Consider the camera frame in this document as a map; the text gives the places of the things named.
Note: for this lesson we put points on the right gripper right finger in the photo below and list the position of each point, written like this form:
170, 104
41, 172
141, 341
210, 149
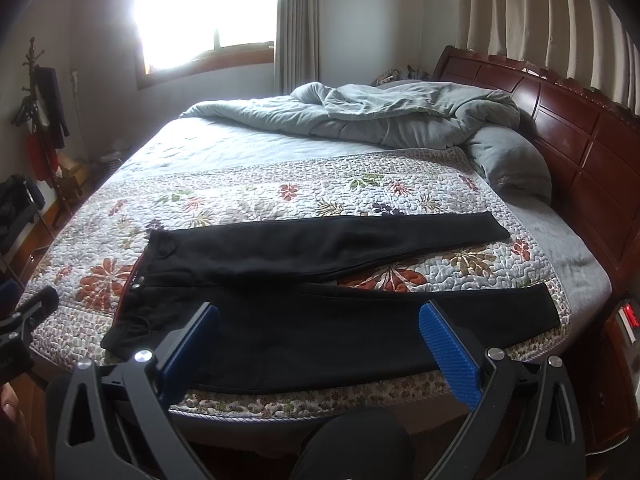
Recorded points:
523, 421

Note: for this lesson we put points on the red wooden headboard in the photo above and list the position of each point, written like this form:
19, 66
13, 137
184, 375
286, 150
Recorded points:
590, 144

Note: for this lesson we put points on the black chair with clothes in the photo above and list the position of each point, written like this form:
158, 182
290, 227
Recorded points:
20, 202

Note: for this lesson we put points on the wooden coat rack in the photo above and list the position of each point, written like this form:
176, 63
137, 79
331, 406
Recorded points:
42, 108

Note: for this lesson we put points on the floral quilted bedspread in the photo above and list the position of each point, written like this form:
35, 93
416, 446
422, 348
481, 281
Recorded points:
92, 257

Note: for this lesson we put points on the window with wooden frame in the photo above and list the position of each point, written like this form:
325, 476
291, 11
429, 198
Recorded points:
178, 38

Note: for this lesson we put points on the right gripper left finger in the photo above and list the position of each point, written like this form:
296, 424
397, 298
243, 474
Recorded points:
110, 410

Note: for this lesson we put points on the grey pillow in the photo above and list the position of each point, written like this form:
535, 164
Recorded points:
509, 163

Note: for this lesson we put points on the person's knee in black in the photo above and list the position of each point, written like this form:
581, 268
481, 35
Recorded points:
370, 444

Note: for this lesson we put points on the grey curtain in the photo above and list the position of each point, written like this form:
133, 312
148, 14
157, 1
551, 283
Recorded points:
297, 45

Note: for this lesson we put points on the red power strip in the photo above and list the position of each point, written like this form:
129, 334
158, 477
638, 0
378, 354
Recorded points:
629, 321

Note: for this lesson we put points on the grey duvet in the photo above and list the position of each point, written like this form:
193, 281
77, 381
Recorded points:
417, 114

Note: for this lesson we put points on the person's left hand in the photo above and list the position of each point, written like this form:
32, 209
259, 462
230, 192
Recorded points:
15, 440

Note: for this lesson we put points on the black pants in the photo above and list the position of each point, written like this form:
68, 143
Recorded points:
291, 317

